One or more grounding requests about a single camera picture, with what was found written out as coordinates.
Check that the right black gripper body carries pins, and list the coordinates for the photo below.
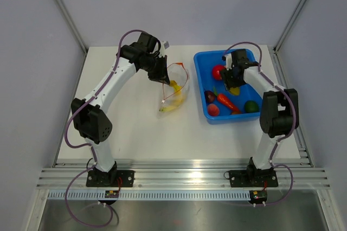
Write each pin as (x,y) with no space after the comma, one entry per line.
(230,75)

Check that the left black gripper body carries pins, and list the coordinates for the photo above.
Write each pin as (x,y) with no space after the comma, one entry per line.
(155,67)

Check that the yellow starfruit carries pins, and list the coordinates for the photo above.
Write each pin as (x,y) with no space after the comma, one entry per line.
(234,91)

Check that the clear zip top bag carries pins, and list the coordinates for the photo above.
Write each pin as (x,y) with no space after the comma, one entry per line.
(178,72)

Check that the yellow banana bunch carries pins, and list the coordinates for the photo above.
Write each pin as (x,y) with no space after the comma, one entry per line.
(174,96)

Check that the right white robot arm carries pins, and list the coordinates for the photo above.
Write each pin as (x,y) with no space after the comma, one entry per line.
(278,118)

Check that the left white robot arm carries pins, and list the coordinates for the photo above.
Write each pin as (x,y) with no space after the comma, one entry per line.
(89,115)

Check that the red apple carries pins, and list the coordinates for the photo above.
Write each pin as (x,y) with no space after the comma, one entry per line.
(216,72)

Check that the green leaf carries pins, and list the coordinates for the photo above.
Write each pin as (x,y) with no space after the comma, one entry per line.
(215,91)

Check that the orange carrot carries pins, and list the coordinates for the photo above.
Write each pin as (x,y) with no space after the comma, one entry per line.
(225,101)

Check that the dark purple plum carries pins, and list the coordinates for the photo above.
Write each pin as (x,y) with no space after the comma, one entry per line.
(209,97)

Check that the green lime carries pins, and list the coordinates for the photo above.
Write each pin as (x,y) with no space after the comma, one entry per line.
(251,107)

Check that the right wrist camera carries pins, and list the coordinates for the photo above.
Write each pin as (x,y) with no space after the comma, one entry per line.
(229,61)

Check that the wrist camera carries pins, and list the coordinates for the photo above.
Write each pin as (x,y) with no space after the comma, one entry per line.
(163,47)
(229,61)

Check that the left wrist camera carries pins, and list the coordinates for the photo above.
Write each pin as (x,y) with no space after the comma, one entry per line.
(163,47)

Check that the right frame post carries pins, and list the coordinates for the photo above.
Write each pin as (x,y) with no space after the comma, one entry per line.
(289,25)

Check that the frame post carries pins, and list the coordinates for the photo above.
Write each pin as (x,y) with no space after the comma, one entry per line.
(71,24)
(289,25)

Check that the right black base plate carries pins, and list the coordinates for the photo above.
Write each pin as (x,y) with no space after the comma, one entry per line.
(246,179)

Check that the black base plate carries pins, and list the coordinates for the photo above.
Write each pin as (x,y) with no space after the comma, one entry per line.
(112,179)
(246,179)

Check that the left frame post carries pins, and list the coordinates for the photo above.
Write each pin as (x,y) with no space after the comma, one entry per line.
(71,24)

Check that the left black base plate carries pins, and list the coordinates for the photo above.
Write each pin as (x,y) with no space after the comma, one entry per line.
(112,179)

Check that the aluminium rail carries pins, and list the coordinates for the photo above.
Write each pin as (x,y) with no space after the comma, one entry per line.
(183,175)

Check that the white slotted cable duct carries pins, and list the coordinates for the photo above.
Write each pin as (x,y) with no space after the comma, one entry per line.
(151,195)

